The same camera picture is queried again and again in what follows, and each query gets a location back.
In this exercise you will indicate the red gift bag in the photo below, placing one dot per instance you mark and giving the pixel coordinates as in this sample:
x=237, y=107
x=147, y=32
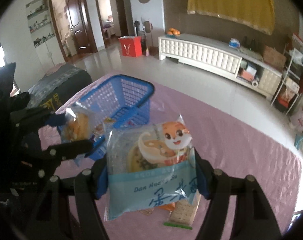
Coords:
x=130, y=46

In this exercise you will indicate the broom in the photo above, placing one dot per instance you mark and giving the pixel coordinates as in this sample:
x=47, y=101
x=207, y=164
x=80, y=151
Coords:
x=147, y=50

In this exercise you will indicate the pink cloth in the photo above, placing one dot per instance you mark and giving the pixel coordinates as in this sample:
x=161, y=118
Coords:
x=53, y=70

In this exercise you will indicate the green flat pad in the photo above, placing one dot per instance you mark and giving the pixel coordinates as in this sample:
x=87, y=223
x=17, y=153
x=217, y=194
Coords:
x=251, y=52

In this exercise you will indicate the paper towel roll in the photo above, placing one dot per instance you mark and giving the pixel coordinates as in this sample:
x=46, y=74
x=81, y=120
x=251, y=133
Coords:
x=255, y=82

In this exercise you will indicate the plate of oranges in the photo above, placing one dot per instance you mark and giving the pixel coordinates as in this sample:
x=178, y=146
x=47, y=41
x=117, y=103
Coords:
x=173, y=31

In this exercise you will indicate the brown wooden panel door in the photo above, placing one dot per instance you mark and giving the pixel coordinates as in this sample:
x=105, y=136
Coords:
x=75, y=17

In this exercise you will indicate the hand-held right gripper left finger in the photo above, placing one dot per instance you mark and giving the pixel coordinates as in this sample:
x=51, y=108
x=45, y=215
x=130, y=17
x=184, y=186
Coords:
x=101, y=182

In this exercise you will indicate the pink shopping bag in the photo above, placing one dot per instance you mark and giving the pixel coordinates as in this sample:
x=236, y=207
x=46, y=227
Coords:
x=300, y=120

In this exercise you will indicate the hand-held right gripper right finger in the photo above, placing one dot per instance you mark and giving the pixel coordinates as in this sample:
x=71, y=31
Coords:
x=201, y=177

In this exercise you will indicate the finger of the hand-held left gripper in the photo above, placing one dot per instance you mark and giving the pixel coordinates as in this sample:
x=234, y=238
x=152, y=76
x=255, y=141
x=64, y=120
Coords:
x=55, y=120
x=71, y=147

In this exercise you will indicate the square cracker packet green edge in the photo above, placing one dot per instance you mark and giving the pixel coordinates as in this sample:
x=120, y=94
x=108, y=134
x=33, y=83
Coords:
x=182, y=211

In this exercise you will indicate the white display cabinet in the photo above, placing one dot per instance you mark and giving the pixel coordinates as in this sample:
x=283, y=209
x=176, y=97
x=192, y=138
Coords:
x=41, y=17

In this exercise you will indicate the blue plastic basket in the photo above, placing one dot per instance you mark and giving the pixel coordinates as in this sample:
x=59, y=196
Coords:
x=139, y=110

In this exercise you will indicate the white metal shelf rack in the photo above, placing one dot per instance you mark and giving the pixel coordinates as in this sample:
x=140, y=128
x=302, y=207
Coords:
x=295, y=62

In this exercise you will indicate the blue tissue box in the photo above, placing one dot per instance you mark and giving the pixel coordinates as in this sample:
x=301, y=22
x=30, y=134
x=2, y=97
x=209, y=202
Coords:
x=234, y=43

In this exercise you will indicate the yellow cloth cover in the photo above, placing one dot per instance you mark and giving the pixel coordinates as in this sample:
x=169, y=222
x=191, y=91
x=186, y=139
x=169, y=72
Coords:
x=229, y=2

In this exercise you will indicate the orange snack packet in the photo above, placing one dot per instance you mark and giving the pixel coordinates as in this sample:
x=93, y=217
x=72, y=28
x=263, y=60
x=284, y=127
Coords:
x=164, y=207

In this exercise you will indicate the cardboard box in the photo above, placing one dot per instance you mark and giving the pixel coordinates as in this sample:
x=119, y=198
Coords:
x=274, y=57

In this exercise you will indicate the red white gift box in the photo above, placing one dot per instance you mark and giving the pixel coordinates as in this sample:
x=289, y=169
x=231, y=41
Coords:
x=298, y=39

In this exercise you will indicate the open brown door frame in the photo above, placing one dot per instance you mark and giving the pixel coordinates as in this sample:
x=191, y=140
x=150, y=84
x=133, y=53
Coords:
x=122, y=17

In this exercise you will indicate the red printed carton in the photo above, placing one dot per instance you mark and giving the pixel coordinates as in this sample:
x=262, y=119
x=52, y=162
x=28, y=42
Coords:
x=290, y=92

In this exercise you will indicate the light blue cartoon snack packet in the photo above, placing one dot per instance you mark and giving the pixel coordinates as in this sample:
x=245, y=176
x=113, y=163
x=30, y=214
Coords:
x=146, y=180

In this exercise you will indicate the clear pastry packet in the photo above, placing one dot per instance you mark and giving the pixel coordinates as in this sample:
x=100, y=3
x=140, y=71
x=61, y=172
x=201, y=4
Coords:
x=76, y=127

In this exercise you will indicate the pink tablecloth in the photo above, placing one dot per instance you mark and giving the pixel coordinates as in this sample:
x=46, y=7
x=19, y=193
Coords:
x=229, y=142

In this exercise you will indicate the orange box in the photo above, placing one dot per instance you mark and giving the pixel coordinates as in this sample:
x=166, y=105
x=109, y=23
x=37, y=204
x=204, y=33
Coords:
x=247, y=74

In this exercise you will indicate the white tufted television cabinet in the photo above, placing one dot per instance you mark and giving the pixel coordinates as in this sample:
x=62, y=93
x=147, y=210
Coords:
x=204, y=52

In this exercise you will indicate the dark grey printed chair cover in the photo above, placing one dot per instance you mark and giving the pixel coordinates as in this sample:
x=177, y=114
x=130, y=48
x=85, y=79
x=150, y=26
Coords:
x=74, y=80

